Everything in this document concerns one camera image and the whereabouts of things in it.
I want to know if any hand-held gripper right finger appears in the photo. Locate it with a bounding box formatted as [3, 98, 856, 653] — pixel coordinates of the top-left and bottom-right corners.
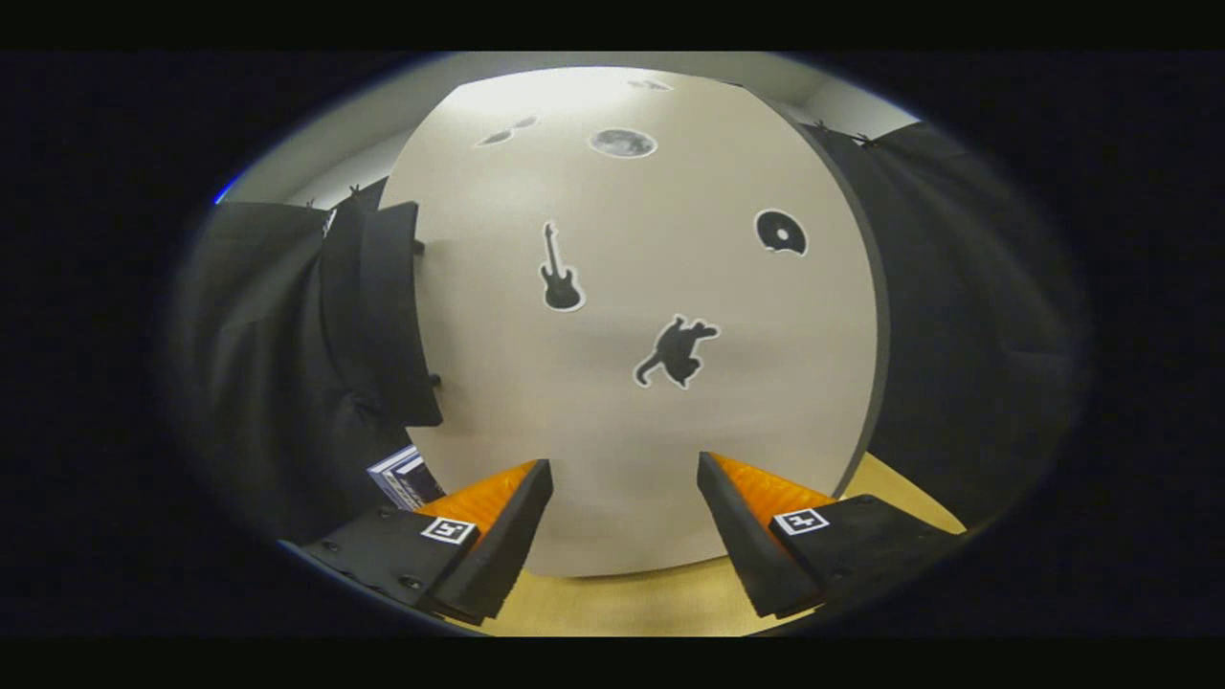
[696, 452, 963, 621]

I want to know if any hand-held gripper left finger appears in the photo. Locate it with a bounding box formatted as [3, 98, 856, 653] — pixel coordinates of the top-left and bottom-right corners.
[297, 458, 555, 628]

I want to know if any black door handle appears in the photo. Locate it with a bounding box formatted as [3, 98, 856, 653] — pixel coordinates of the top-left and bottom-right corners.
[358, 200, 444, 430]

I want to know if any stack of books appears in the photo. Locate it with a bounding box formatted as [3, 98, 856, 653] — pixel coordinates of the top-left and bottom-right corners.
[367, 444, 447, 511]

